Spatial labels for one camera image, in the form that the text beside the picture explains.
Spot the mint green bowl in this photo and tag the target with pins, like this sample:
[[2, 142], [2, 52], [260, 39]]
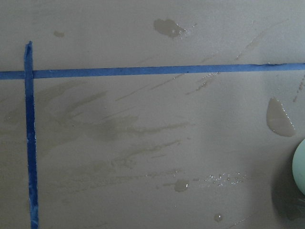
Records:
[[298, 166]]

